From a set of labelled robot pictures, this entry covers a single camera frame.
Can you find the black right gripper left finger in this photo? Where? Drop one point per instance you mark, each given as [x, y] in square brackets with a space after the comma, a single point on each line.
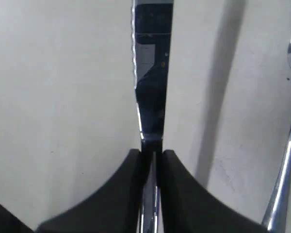
[111, 209]

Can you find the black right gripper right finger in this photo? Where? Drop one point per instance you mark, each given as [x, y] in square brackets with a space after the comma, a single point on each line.
[189, 208]

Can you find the silver metal fork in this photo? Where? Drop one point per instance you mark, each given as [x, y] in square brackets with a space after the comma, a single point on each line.
[275, 216]

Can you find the silver table knife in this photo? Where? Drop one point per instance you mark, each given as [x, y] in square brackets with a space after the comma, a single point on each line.
[151, 22]

